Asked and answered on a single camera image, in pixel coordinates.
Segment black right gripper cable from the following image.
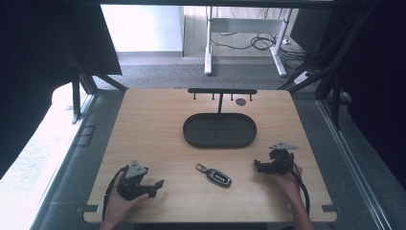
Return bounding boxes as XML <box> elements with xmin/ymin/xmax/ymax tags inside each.
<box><xmin>288</xmin><ymin>161</ymin><xmax>311</xmax><ymax>216</ymax></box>

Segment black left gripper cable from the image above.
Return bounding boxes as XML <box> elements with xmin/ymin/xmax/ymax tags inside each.
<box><xmin>101</xmin><ymin>165</ymin><xmax>130</xmax><ymax>222</ymax></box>

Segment black car key fob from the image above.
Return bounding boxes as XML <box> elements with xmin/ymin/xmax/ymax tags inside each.
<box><xmin>194</xmin><ymin>163</ymin><xmax>234</xmax><ymax>189</ymax></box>

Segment dark cabinet box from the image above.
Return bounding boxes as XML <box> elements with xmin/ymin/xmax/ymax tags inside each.
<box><xmin>289</xmin><ymin>7</ymin><xmax>334</xmax><ymax>57</ymax></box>

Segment grey floor socket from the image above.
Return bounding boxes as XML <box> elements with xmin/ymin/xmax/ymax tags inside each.
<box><xmin>76</xmin><ymin>125</ymin><xmax>97</xmax><ymax>149</ymax></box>

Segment white power strip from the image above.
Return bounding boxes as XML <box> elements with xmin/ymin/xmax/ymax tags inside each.
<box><xmin>292</xmin><ymin>70</ymin><xmax>313</xmax><ymax>86</ymax></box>

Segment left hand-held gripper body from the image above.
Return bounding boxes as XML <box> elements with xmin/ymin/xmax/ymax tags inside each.
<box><xmin>116</xmin><ymin>159</ymin><xmax>151</xmax><ymax>201</ymax></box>

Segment black key rack with tray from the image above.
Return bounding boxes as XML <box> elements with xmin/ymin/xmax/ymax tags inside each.
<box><xmin>182</xmin><ymin>87</ymin><xmax>259</xmax><ymax>150</ymax></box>

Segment black floor cables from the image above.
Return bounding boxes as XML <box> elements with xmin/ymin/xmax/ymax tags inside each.
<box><xmin>210</xmin><ymin>8</ymin><xmax>309</xmax><ymax>70</ymax></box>

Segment black curtain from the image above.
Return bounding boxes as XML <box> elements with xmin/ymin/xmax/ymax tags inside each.
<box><xmin>0</xmin><ymin>0</ymin><xmax>123</xmax><ymax>180</ymax></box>
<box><xmin>314</xmin><ymin>0</ymin><xmax>406</xmax><ymax>190</ymax></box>

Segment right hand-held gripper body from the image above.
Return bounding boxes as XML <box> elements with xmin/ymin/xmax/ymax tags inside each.
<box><xmin>267</xmin><ymin>142</ymin><xmax>300</xmax><ymax>175</ymax></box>

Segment black metal stand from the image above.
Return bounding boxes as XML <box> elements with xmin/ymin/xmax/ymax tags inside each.
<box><xmin>277</xmin><ymin>0</ymin><xmax>379</xmax><ymax>130</ymax></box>
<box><xmin>60</xmin><ymin>37</ymin><xmax>129</xmax><ymax>125</ymax></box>

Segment person's right hand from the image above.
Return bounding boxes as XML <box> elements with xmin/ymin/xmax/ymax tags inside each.
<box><xmin>271</xmin><ymin>165</ymin><xmax>305</xmax><ymax>207</ymax></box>

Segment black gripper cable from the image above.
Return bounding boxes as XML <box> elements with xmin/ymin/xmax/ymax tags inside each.
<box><xmin>101</xmin><ymin>165</ymin><xmax>130</xmax><ymax>222</ymax></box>
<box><xmin>288</xmin><ymin>161</ymin><xmax>311</xmax><ymax>216</ymax></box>

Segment person's left hand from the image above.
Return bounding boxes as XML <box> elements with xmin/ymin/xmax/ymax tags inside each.
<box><xmin>104</xmin><ymin>172</ymin><xmax>151</xmax><ymax>226</ymax></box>

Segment white metal desk frame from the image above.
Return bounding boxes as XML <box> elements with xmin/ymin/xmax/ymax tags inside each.
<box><xmin>203</xmin><ymin>6</ymin><xmax>294</xmax><ymax>79</ymax></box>

